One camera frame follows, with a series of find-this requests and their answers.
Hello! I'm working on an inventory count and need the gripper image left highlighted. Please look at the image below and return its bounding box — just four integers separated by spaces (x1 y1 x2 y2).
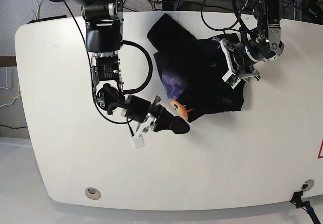
121 94 164 136

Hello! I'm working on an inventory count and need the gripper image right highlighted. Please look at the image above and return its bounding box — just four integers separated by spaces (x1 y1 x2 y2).
212 36 285 83

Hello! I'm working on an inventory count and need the black T-shirt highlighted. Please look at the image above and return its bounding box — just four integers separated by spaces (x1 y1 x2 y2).
147 14 244 123

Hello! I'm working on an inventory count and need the silver table grommet left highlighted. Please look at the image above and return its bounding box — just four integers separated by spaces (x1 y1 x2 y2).
85 187 101 200

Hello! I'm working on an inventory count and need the silver table grommet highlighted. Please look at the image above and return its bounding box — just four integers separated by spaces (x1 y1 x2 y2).
301 179 314 191
85 187 101 200

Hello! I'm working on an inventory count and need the silver table grommet right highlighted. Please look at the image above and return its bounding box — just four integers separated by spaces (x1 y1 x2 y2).
301 179 314 191

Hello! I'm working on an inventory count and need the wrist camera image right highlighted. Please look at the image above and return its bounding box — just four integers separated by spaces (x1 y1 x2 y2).
222 71 241 89

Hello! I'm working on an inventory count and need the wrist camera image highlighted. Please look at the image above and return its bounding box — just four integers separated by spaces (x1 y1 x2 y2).
222 71 241 89
130 134 145 149

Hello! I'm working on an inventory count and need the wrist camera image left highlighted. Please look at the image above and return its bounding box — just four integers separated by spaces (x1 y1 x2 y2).
130 134 145 149

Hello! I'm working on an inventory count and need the black clamp with cable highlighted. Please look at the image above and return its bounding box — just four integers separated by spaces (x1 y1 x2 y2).
290 191 321 224

